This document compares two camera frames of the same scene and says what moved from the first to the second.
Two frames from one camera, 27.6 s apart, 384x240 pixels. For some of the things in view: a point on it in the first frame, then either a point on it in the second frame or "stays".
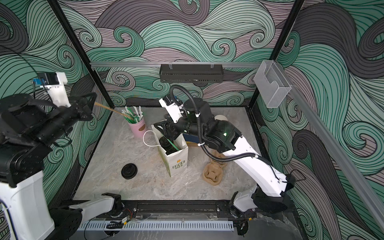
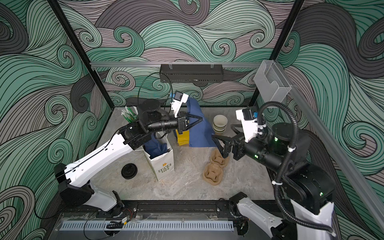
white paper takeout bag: x=177 y=161 -> x=162 y=165
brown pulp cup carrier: x=213 y=172 stays
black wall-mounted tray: x=191 y=73 stays
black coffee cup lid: x=129 y=171 stays
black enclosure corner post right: x=280 y=44 stays
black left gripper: x=83 y=106 -> x=181 y=122
